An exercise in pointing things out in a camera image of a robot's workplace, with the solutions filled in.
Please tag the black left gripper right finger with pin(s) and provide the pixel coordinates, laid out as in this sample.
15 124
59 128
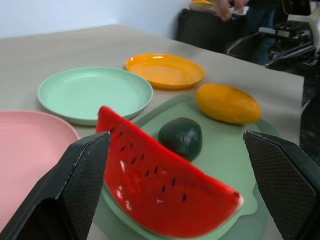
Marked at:
290 185

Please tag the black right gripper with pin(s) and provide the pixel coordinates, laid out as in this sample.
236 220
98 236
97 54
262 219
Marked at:
290 33

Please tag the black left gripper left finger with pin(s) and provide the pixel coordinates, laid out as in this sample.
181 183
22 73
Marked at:
62 190

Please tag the pink plate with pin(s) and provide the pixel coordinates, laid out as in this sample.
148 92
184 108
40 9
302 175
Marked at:
27 150

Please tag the green plate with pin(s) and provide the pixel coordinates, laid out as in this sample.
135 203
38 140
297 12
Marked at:
92 93

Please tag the orange plate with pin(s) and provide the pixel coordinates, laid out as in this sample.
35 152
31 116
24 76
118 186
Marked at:
165 70

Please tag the bystander bare hand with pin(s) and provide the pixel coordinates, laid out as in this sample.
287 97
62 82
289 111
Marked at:
223 11

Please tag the bystander in blue jeans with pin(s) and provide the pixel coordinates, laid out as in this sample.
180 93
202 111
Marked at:
260 30

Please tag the orange mango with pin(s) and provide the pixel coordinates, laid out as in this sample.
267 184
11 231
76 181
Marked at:
226 103

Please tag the black case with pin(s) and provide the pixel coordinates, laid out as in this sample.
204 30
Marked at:
200 30

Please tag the green cutting board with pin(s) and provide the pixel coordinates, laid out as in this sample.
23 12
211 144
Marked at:
220 160

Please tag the stack of coloured plates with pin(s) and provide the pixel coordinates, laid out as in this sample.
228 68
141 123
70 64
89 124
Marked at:
201 5

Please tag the red watermelon slice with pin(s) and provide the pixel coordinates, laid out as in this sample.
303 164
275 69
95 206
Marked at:
160 185

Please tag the dark green avocado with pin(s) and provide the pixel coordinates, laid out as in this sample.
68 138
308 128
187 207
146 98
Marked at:
181 138

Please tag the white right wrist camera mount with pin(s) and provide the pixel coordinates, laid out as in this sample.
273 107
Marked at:
315 22

